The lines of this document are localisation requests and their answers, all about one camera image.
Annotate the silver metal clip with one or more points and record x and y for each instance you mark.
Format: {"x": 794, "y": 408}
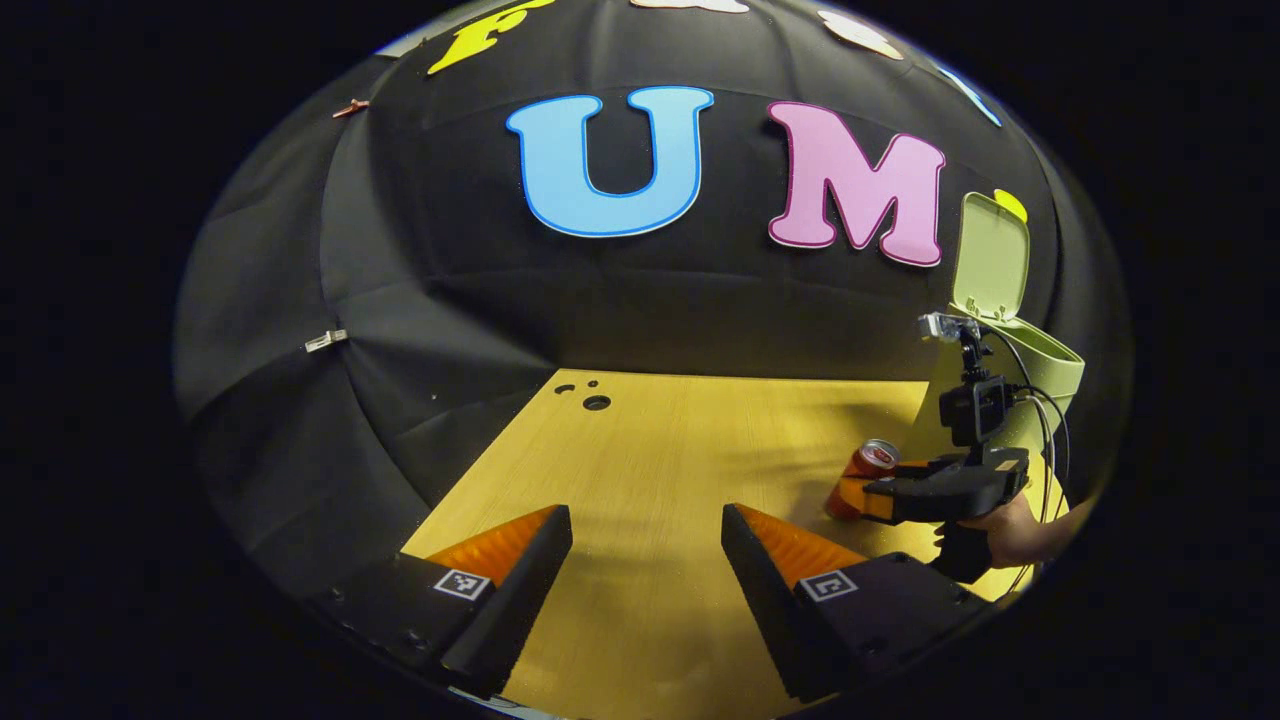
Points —
{"x": 326, "y": 340}

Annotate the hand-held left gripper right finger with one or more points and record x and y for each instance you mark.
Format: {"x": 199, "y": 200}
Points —
{"x": 775, "y": 610}

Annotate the orange pop can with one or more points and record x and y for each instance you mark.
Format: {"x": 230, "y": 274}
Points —
{"x": 872, "y": 460}

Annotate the black backdrop cloth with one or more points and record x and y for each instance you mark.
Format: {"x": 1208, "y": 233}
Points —
{"x": 450, "y": 300}

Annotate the wooden desktop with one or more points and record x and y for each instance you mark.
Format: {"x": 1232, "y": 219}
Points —
{"x": 680, "y": 450}

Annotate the pale green desktop garbage bin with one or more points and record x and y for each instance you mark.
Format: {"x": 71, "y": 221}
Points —
{"x": 995, "y": 270}

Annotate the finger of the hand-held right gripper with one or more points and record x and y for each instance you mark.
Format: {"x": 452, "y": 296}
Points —
{"x": 858, "y": 498}
{"x": 912, "y": 465}

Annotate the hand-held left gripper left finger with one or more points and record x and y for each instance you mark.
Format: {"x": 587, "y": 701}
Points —
{"x": 515, "y": 610}

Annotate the copper coloured clip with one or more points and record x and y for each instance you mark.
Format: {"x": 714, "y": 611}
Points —
{"x": 351, "y": 107}

